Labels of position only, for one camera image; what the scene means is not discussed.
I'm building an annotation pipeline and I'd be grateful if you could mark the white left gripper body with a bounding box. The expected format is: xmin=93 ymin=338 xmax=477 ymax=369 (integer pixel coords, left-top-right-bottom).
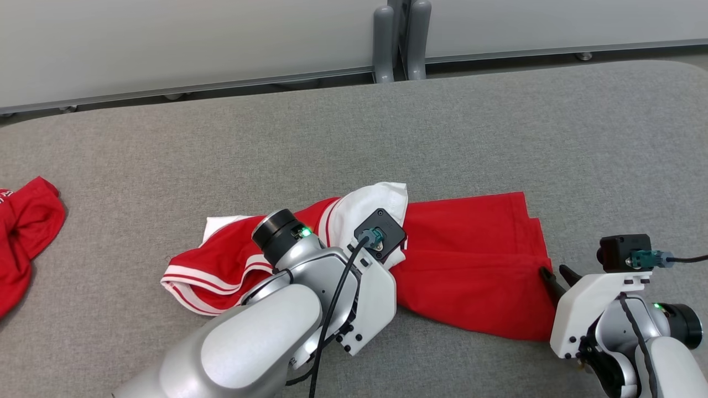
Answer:
xmin=335 ymin=243 xmax=398 ymax=356

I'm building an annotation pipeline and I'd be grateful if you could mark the crumpled red printed garment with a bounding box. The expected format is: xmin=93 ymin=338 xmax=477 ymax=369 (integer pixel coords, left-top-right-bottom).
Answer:
xmin=0 ymin=177 xmax=66 ymax=318

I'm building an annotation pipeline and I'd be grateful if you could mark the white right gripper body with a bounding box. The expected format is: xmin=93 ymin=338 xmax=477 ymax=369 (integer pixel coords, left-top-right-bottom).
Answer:
xmin=550 ymin=270 xmax=654 ymax=360

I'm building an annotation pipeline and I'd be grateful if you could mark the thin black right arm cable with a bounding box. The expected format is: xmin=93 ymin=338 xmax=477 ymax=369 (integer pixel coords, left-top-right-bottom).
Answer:
xmin=618 ymin=293 xmax=660 ymax=398

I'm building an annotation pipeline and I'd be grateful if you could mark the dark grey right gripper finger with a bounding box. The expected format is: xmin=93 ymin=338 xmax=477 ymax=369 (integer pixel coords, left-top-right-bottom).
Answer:
xmin=539 ymin=267 xmax=566 ymax=308
xmin=558 ymin=264 xmax=582 ymax=289

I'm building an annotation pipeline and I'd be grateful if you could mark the red white striped jersey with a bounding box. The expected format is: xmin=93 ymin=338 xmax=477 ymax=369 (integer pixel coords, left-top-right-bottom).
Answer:
xmin=160 ymin=182 xmax=556 ymax=342

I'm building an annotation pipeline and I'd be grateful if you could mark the white partition panel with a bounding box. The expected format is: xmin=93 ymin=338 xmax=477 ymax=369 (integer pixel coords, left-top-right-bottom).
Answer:
xmin=0 ymin=0 xmax=388 ymax=114
xmin=426 ymin=0 xmax=708 ymax=60

